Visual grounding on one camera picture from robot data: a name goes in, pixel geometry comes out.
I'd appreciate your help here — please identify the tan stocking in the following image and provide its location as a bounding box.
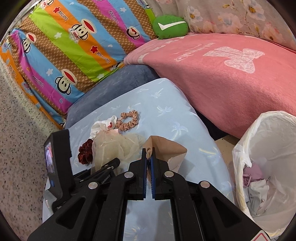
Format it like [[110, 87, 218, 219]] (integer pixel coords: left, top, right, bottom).
[[142, 136, 187, 172]]

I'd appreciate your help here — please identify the beige tulle mesh fabric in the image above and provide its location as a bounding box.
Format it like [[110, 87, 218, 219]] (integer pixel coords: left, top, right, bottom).
[[92, 129, 145, 174]]

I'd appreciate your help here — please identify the pink dotted scrunchie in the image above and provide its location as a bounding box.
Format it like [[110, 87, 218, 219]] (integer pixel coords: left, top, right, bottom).
[[115, 110, 138, 132]]

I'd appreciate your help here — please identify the white plastic trash bag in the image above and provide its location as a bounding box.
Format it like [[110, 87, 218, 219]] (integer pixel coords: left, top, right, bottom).
[[232, 111, 295, 240]]

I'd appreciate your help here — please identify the dark red scrunchie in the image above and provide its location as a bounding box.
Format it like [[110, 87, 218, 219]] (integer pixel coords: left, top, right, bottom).
[[78, 139, 93, 165]]

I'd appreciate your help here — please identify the white knit sock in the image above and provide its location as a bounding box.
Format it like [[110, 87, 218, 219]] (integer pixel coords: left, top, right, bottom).
[[90, 115, 117, 140]]

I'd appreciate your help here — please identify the light blue palm sheet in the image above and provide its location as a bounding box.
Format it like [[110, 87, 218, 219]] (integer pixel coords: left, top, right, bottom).
[[69, 78, 234, 240]]

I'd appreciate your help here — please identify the blue grey cushion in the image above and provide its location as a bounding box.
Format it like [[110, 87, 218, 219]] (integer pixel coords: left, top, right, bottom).
[[65, 65, 159, 128]]

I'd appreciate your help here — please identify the pink blanket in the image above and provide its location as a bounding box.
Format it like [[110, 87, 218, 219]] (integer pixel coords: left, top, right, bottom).
[[124, 34, 295, 138]]

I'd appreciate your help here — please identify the colourful striped monkey quilt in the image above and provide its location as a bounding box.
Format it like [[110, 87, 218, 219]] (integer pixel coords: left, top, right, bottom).
[[1, 1, 156, 128]]

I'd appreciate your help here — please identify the green checkmark cushion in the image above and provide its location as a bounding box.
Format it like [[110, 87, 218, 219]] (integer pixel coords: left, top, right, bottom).
[[152, 15, 189, 39]]

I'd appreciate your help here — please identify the floral grey bedsheet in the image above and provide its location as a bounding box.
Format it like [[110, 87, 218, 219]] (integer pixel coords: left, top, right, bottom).
[[147, 0, 295, 50]]

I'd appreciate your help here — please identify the purple drawstring garment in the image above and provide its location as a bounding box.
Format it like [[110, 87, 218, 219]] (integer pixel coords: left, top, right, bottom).
[[243, 163, 267, 189]]

